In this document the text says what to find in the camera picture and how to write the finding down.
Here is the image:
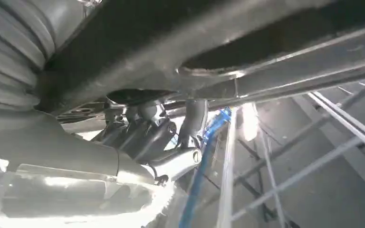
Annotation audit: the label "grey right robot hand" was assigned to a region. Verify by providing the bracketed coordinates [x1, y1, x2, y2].
[0, 98, 209, 228]

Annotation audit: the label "blue metal shelving rack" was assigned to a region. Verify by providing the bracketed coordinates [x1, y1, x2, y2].
[178, 77, 365, 228]

